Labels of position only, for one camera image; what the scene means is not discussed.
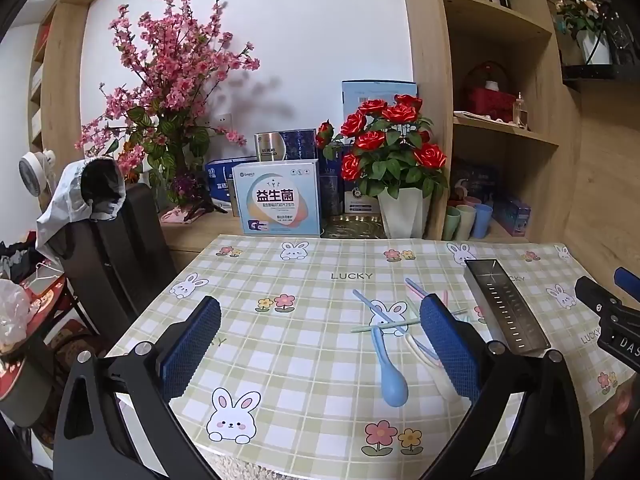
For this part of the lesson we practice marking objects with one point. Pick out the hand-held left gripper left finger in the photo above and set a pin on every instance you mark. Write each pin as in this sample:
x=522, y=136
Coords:
x=192, y=345

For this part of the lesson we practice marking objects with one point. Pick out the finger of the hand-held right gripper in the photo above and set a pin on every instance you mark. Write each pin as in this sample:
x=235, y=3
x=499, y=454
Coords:
x=597, y=297
x=629, y=282

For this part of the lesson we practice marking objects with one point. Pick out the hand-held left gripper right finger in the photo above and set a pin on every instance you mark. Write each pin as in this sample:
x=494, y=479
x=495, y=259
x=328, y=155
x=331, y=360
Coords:
x=450, y=350

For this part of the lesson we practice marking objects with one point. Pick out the white spoon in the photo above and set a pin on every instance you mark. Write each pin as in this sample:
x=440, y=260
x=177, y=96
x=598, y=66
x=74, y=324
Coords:
x=422, y=365

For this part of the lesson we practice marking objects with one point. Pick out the blue spoon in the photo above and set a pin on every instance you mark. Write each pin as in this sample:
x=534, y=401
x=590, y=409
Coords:
x=392, y=385

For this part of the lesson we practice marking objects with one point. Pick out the green chopstick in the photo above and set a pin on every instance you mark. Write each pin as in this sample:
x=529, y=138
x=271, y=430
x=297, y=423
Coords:
x=385, y=327

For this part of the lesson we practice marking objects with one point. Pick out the metal utensil container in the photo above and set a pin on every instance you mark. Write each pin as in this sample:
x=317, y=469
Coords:
x=505, y=300

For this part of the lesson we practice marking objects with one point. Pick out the blue chopstick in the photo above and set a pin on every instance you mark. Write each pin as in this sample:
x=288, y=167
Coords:
x=375, y=310
x=416, y=287

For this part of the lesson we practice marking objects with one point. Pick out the pink chopstick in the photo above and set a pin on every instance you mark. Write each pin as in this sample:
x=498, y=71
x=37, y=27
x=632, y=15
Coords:
x=414, y=292
x=445, y=297

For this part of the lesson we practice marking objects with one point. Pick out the black chair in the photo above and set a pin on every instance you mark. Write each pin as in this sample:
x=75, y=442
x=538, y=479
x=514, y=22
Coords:
x=125, y=270

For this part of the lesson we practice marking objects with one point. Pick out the checkered bunny tablecloth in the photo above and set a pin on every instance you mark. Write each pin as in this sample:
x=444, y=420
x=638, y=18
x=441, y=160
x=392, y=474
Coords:
x=300, y=360

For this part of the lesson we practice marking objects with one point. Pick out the purple box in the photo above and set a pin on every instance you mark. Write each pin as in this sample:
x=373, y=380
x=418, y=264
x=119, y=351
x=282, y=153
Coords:
x=512, y=215

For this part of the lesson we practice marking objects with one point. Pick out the green cup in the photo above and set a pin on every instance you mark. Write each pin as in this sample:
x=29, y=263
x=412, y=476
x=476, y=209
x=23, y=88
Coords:
x=450, y=225

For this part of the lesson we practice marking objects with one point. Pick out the beige cup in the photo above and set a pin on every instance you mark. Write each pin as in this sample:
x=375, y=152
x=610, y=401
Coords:
x=465, y=225

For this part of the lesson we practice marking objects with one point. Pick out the pink cloth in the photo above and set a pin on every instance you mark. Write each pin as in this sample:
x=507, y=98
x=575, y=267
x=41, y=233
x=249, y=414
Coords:
x=175, y=215

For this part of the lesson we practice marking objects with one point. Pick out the blue cup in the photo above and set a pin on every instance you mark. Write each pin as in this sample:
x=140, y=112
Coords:
x=483, y=222

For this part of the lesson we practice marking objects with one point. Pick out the white faceted flower pot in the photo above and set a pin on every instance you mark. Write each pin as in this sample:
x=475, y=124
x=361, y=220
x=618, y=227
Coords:
x=402, y=215

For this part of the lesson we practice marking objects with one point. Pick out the pink cup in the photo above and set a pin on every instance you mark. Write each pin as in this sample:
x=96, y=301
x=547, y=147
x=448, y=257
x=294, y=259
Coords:
x=472, y=202

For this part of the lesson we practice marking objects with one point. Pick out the gold tray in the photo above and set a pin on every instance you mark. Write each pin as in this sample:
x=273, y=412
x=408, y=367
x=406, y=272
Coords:
x=350, y=227

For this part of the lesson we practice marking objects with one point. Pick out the blue and white carton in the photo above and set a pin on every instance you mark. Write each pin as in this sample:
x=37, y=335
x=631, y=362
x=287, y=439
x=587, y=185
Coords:
x=219, y=185

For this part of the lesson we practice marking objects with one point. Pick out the white and blue box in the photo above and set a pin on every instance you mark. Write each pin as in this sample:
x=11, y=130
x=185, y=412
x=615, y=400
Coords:
x=280, y=200

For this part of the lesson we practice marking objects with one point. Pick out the dark box with moon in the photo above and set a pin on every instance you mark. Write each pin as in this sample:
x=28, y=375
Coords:
x=475, y=180

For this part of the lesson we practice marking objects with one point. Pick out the white plastic bag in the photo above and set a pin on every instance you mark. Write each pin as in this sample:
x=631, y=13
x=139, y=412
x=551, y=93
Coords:
x=14, y=312

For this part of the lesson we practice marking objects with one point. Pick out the grey hooded cloth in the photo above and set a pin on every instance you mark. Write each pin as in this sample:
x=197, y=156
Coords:
x=65, y=200

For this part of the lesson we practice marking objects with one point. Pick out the small glass bottle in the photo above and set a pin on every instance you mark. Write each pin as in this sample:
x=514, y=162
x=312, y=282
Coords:
x=522, y=112

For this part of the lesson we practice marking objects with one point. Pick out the red rose plant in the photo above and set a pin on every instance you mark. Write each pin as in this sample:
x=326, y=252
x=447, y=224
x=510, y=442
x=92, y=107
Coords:
x=385, y=145

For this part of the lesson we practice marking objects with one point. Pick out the red basket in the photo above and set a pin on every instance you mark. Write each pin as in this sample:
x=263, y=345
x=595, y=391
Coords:
x=492, y=102

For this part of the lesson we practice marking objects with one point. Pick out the dark blue patterned box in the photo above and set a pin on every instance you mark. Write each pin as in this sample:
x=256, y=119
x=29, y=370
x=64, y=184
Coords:
x=300, y=144

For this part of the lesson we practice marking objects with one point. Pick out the white fan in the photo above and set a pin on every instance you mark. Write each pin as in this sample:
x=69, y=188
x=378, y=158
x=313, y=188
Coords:
x=34, y=175

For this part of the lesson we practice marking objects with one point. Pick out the white square flower pot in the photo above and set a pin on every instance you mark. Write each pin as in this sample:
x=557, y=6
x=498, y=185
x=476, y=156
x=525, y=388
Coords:
x=595, y=49

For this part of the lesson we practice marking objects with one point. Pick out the light blue flat box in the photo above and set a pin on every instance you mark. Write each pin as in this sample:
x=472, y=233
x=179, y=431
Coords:
x=360, y=92

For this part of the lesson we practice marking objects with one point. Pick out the pink cherry blossom plant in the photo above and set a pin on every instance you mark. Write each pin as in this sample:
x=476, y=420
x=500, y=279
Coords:
x=165, y=70

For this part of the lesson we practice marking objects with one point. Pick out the pale rose plant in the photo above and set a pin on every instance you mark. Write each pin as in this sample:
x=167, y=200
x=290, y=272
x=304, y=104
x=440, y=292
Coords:
x=582, y=7

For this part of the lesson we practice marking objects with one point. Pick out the wooden shelf unit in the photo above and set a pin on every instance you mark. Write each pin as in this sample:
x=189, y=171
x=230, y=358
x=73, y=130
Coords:
x=430, y=60

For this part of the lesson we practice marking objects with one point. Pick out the white wall socket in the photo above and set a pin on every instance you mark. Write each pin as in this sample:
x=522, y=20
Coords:
x=223, y=120

